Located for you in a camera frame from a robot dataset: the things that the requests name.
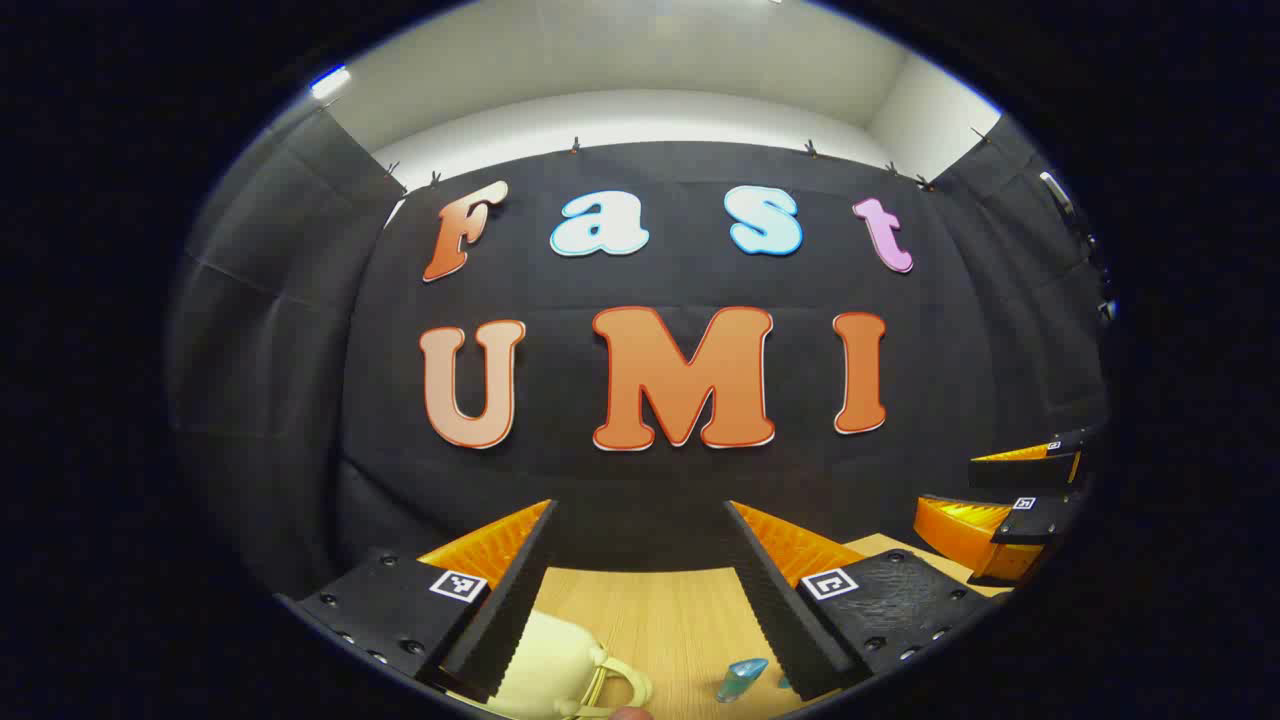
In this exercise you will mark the ceiling light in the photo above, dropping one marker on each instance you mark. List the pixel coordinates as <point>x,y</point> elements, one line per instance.
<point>331,82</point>

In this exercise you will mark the clear blue skin care tube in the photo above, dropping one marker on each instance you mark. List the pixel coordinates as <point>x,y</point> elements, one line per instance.
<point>742,680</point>

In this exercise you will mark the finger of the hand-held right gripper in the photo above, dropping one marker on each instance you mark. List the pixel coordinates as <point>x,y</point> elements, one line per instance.
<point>1020,472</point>
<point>1040,520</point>

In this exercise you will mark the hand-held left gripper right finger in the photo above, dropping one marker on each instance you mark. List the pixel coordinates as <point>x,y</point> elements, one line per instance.
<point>775,600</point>

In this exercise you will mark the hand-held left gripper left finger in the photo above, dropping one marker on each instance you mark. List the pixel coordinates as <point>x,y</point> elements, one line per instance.
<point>505,600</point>

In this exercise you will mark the black backdrop cloth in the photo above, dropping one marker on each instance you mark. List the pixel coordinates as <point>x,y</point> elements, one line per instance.
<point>650,480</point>

